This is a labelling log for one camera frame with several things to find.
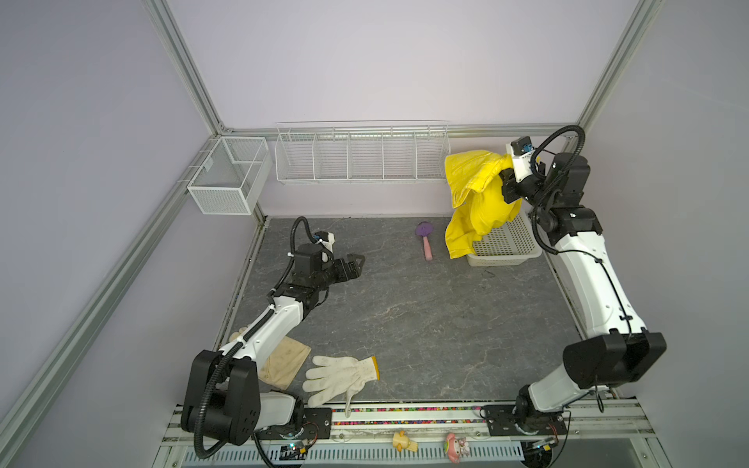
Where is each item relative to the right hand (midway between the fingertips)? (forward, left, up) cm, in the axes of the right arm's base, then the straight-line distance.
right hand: (505, 161), depth 72 cm
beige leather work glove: (-35, +60, -45) cm, 83 cm away
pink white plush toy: (-56, +14, -40) cm, 70 cm away
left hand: (-12, +40, -26) cm, 49 cm away
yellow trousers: (-5, +5, -10) cm, 13 cm away
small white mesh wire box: (+22, +84, -21) cm, 89 cm away
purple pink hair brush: (+16, +15, -43) cm, 48 cm away
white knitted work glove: (-40, +45, -43) cm, 74 cm away
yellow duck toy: (-55, +27, -39) cm, 73 cm away
